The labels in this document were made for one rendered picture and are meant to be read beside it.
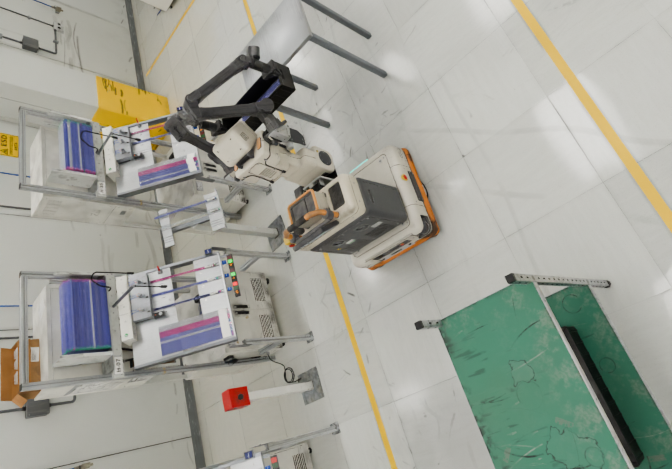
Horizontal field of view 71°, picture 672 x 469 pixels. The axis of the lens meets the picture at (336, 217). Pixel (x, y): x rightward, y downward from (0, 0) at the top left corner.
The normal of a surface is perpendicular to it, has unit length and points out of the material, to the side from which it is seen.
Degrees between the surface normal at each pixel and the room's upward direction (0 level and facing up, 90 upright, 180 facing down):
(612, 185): 0
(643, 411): 0
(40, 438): 90
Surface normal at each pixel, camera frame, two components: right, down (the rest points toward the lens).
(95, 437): 0.65, -0.51
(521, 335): -0.70, -0.11
